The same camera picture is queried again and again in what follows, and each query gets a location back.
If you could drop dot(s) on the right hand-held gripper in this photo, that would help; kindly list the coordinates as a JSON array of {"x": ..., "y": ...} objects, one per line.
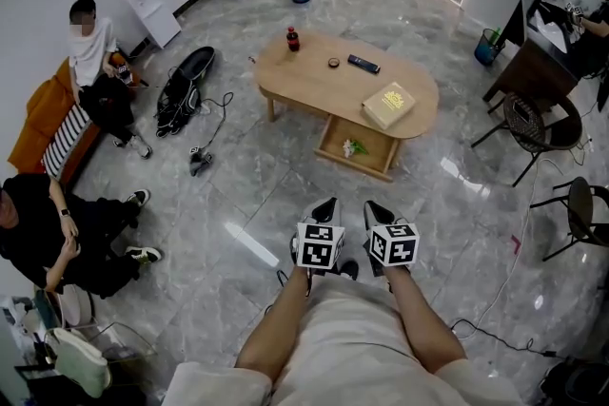
[{"x": 395, "y": 245}]

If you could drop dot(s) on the person's left black shoe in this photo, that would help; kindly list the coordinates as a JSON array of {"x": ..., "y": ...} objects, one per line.
[{"x": 349, "y": 270}]

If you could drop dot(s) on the person's left forearm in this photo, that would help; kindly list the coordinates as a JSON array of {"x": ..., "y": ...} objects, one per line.
[{"x": 276, "y": 328}]

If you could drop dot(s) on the wooden drawer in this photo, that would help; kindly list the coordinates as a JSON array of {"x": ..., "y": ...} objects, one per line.
[{"x": 378, "y": 152}]

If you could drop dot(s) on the wooden coffee table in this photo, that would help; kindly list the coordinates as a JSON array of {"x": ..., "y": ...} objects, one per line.
[{"x": 323, "y": 85}]

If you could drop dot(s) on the spare hand-held gripper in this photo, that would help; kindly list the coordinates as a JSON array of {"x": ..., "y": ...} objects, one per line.
[{"x": 200, "y": 161}]

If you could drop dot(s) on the black and white striped cloth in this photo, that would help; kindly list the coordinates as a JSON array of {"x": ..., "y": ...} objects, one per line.
[{"x": 64, "y": 142}]

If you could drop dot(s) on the white bag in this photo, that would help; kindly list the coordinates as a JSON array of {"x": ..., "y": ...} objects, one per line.
[{"x": 81, "y": 361}]

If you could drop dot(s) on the dark wicker chair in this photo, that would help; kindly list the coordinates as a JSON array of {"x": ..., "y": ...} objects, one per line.
[
  {"x": 537, "y": 123},
  {"x": 580, "y": 209}
]

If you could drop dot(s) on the orange sofa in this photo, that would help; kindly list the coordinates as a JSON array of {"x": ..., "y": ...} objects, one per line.
[{"x": 43, "y": 119}]

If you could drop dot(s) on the green bottle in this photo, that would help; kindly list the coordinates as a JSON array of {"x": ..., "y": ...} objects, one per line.
[{"x": 496, "y": 35}]

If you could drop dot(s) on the thick beige book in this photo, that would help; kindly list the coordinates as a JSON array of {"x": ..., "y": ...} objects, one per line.
[{"x": 387, "y": 105}]

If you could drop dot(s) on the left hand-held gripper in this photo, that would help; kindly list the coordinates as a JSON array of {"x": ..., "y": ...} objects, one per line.
[{"x": 316, "y": 247}]

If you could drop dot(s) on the waste bin with blue bag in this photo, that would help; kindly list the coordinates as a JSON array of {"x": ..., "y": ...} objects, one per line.
[{"x": 487, "y": 52}]

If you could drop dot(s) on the dark wooden desk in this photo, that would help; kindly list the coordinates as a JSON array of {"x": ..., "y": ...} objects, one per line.
[{"x": 533, "y": 71}]

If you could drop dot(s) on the dark blue remote control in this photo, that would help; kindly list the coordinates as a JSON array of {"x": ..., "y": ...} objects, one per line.
[{"x": 364, "y": 64}]

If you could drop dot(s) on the black tape roll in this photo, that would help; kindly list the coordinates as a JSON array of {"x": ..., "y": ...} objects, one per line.
[{"x": 333, "y": 63}]

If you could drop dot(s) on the cola bottle with red cap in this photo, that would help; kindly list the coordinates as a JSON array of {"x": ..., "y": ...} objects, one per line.
[{"x": 293, "y": 42}]

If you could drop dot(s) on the person's right forearm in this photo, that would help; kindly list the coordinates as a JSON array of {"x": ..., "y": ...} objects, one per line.
[{"x": 423, "y": 323}]

